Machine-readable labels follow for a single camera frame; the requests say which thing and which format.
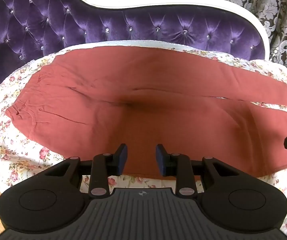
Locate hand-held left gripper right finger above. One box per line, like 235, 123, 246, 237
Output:
156, 143, 244, 198

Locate floral blanket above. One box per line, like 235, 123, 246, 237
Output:
0, 40, 287, 240

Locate brown damask patterned curtain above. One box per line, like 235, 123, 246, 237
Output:
80, 0, 287, 83

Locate purple tufted sofa white frame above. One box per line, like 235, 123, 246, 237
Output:
0, 0, 274, 105

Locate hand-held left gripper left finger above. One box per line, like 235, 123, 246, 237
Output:
42, 143, 128, 198

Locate rust red pants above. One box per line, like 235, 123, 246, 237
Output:
5, 45, 287, 178

